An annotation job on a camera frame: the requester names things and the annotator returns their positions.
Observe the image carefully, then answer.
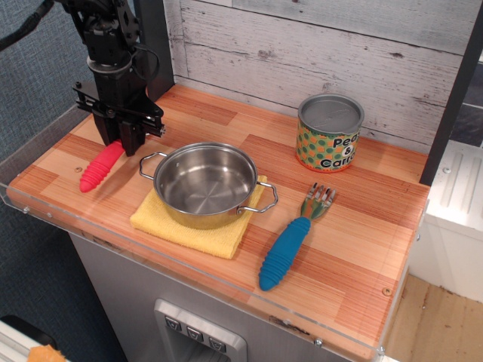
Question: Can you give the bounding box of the stainless steel pot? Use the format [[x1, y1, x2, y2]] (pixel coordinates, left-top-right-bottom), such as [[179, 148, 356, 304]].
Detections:
[[139, 142, 278, 229]]

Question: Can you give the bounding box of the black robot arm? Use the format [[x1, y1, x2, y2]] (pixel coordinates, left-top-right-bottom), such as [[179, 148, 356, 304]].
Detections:
[[61, 1, 165, 156]]

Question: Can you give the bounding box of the red handled metal spoon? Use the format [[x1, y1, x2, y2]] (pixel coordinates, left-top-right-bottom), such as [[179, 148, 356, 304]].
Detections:
[[79, 140, 125, 193]]

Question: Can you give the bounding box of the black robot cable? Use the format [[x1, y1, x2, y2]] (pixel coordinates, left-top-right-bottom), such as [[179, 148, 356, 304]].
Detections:
[[0, 0, 56, 52]]

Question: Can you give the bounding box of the grey cabinet with dispenser panel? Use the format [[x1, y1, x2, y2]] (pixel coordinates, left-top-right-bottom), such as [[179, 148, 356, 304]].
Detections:
[[70, 235, 345, 361]]

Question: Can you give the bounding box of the orange object at corner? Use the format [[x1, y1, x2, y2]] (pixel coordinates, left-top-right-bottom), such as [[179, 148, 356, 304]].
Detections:
[[27, 345, 66, 362]]

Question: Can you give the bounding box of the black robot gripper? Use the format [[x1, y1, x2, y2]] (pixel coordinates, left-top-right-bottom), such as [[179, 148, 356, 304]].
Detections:
[[73, 57, 165, 157]]

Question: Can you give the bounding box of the dark right vertical post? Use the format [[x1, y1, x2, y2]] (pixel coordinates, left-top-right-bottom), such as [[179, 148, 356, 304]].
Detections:
[[420, 1, 482, 186]]

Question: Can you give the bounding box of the blue handled metal fork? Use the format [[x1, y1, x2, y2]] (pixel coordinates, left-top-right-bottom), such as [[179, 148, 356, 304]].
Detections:
[[258, 183, 337, 291]]

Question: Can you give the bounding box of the peas and carrots can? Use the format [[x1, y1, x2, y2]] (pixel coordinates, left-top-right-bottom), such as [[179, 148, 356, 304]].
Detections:
[[296, 94, 365, 173]]

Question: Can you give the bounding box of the yellow cloth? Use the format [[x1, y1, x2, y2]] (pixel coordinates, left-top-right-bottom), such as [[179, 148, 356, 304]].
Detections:
[[130, 190, 253, 259]]

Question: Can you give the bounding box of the dark left vertical post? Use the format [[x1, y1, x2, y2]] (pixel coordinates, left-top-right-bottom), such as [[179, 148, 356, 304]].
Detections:
[[134, 0, 174, 101]]

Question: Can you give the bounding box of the dark vertical post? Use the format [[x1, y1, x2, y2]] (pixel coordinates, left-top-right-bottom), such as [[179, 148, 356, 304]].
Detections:
[[420, 1, 482, 186], [134, 0, 174, 101]]

